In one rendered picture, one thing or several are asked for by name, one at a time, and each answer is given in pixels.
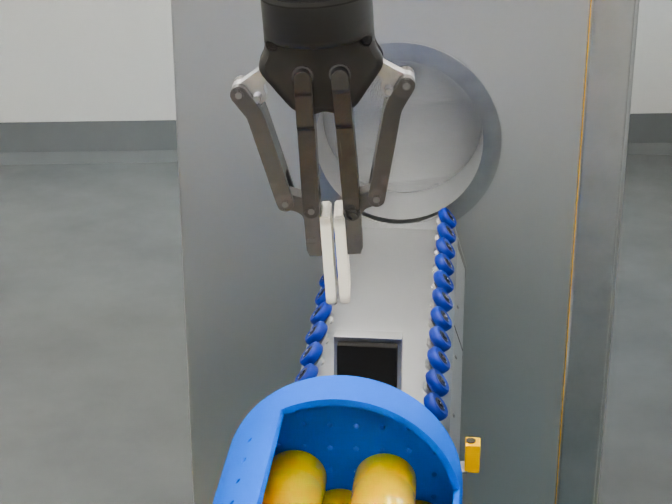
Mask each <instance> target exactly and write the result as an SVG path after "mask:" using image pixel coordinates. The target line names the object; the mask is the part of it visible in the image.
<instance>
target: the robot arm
mask: <svg viewBox="0 0 672 504"><path fill-rule="evenodd" d="M260 1H261V12H262V23H263V34H264V50H263V52H262V54H261V56H260V61H259V67H257V68H256V69H254V70H253V71H252V72H250V73H249V74H247V75H246V76H243V75H241V76H237V77H236V78H235V79H234V81H233V85H232V88H231V92H230V98H231V100H232V101H233V102H234V103H235V105H236V106H237V107H238V108H239V110H240V111H241V112H242V113H243V115H244V116H245V117H246V118H247V120H248V123H249V126H250V129H251V132H252V135H253V138H254V141H255V144H256V146H257V149H258V152H259V155H260V158H261V161H262V164H263V167H264V170H265V172H266V175H267V178H268V181H269V184H270V187H271V190H272V193H273V196H274V198H275V201H276V204H277V207H278V208H279V209H280V210H281V211H284V212H288V211H294V212H297V213H299V214H301V215H302V217H303V219H304V225H305V237H306V249H307V252H308V254H309V256H323V268H324V281H325V293H326V303H328V304H335V303H337V287H338V284H337V271H336V258H335V245H334V231H333V218H332V205H331V202H330V201H322V203H321V190H320V173H319V157H318V141H317V124H316V114H317V113H320V112H324V111H325V112H330V113H334V118H335V127H336V135H337V146H338V157H339V169H340V180H341V191H342V200H337V201H336V202H335V206H334V229H335V243H336V256H337V269H338V283H339V296H340V302H341V303H342V304H348V303H349V302H350V297H351V278H350V264H349V254H361V251H362V249H363V228H362V213H363V211H364V210H365V209H367V208H370V207H372V206H374V207H379V206H381V205H382V204H384V201H385V197H386V192H387V186H388V181H389V176H390V171H391V165H392V160H393V155H394V149H395V144H396V139H397V133H398V128H399V123H400V117H401V112H402V109H403V107H404V106H405V104H406V103H407V101H408V99H409V98H410V96H411V94H412V93H413V91H414V89H415V74H414V70H413V69H412V68H411V67H409V66H403V67H401V68H400V67H399V66H397V65H395V64H393V63H391V62H389V61H388V60H386V59H384V58H383V51H382V49H381V47H380V46H379V44H378V42H377V40H376V38H375V31H374V14H373V0H260ZM377 75H378V76H379V77H380V78H381V82H380V91H381V93H382V94H383V95H384V96H385V97H384V101H383V106H382V112H381V117H380V123H379V128H378V134H377V139H376V145H375V150H374V156H373V161H372V167H371V172H370V178H369V183H368V184H365V185H363V186H360V182H359V170H358V158H357V146H356V135H355V123H354V107H355V106H356V105H357V104H358V103H359V101H360V100H361V98H362V97H363V95H364V94H365V92H366V91H367V89H368V88H369V86H370V85H371V84H372V82H373V81H374V79H375V78H376V76H377ZM266 82H268V83H269V84H270V85H271V86H272V87H273V89H274V90H275V91H276V92H277V93H278V94H279V95H280V96H281V98H282V99H283V100H284V101H285V102H286V103H287V104H288V105H289V106H290V107H291V108H292V109H293V110H295V112H296V126H297V133H298V148H299V163H300V178H301V189H298V188H295V186H294V183H293V180H292V178H291V175H290V172H289V169H288V166H287V163H286V160H285V157H284V154H283V151H282V148H281V145H280V142H279V139H278V136H277V133H276V130H275V127H274V124H273V121H272V118H271V115H270V113H269V110H268V107H267V104H266V102H265V100H266V97H267V89H266V86H265V83H266Z"/></svg>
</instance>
